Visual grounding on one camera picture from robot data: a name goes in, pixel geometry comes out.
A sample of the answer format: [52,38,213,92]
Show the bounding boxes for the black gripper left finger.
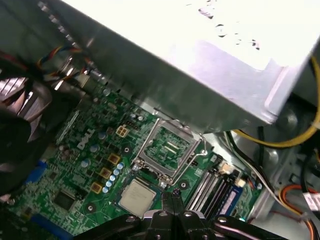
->
[74,192,176,240]

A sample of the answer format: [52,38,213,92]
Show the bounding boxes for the metal socket cover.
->
[133,117,203,181]

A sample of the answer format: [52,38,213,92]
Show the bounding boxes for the black cable bundle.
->
[299,149,320,216]

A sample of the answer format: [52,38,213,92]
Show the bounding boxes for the black PC case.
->
[0,0,320,240]

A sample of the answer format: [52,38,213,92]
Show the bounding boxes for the RAM stick blue label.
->
[217,183,247,222]

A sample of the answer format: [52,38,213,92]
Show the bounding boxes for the yellow wire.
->
[232,57,320,149]

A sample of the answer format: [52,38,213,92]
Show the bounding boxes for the black case fan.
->
[0,57,87,198]

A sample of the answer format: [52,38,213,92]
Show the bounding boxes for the grey power supply unit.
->
[59,0,320,133]

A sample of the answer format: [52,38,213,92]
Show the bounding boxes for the wire locking lever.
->
[169,132,208,186]

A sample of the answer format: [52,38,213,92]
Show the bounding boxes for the orange wire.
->
[279,184,320,240]

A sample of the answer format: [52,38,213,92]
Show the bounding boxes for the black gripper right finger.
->
[174,189,283,240]

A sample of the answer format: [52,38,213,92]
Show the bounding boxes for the green motherboard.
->
[0,82,266,237]

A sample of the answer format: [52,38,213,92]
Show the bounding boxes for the grey wire bundle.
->
[224,132,308,219]

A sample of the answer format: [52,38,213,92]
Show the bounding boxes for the coloured fan wires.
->
[36,44,92,82]

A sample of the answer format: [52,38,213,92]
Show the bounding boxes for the silver CPU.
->
[117,178,159,217]

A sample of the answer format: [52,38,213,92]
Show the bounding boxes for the RAM slot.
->
[186,169,213,211]
[197,172,225,216]

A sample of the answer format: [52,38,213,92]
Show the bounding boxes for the cream power connector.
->
[115,124,129,138]

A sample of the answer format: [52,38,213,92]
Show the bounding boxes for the blue port connector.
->
[23,159,50,187]
[29,214,76,237]

